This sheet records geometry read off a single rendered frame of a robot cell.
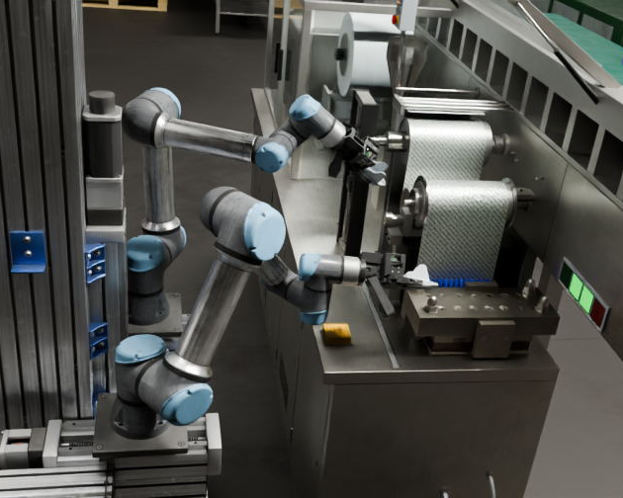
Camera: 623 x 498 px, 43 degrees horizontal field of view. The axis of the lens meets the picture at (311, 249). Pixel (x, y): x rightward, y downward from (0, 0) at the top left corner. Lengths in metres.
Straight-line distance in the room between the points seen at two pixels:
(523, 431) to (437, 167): 0.81
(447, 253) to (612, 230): 0.52
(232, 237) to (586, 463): 2.13
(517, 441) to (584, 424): 1.28
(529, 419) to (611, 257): 0.62
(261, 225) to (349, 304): 0.74
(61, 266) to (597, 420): 2.51
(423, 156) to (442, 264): 0.34
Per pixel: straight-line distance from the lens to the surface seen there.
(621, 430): 3.74
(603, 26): 8.33
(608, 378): 4.03
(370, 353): 2.20
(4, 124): 1.85
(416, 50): 2.82
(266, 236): 1.74
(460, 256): 2.32
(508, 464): 2.49
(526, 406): 2.36
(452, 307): 2.22
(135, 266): 2.33
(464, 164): 2.47
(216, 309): 1.78
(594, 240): 2.06
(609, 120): 2.04
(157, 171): 2.35
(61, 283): 2.00
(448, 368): 2.20
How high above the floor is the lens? 2.15
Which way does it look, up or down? 28 degrees down
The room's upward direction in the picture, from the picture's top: 6 degrees clockwise
